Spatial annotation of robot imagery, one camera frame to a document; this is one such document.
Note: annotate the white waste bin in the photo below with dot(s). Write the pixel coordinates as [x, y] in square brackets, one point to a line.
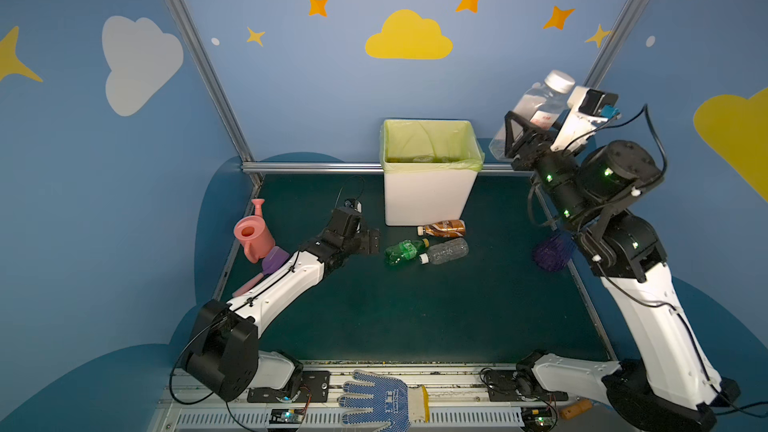
[420, 194]

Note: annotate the brown Nescafe bottle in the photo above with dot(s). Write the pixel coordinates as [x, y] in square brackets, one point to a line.
[443, 229]

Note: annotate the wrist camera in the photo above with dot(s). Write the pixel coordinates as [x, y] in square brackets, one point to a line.
[353, 204]
[590, 109]

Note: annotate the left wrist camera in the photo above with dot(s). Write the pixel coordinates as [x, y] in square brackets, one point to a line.
[353, 204]

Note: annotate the clear ribbed plastic bottle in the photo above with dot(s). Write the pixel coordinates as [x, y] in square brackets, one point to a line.
[445, 252]

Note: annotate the blue dotted work glove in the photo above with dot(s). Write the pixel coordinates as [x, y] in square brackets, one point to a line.
[383, 400]

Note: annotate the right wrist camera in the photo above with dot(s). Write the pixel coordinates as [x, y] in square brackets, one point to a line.
[590, 109]

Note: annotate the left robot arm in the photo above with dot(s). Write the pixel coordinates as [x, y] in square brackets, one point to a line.
[223, 352]

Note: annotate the blue glass vase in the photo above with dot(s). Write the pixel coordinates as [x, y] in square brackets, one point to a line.
[554, 253]

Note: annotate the pink watering can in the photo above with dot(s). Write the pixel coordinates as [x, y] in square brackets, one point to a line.
[254, 235]

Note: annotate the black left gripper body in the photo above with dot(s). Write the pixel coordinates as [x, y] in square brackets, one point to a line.
[368, 241]

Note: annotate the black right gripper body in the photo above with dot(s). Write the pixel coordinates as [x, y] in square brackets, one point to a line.
[527, 150]

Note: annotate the green plastic bottle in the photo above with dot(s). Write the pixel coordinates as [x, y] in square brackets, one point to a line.
[405, 251]

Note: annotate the pink label bottle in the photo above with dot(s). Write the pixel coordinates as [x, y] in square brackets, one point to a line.
[542, 104]

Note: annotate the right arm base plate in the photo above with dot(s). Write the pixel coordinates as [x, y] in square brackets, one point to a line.
[510, 385]

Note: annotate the green bin liner bag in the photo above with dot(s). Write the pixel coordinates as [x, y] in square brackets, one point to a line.
[449, 142]

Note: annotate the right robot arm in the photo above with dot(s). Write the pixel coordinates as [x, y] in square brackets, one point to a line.
[671, 386]

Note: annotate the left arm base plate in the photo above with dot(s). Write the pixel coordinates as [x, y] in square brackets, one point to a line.
[312, 386]

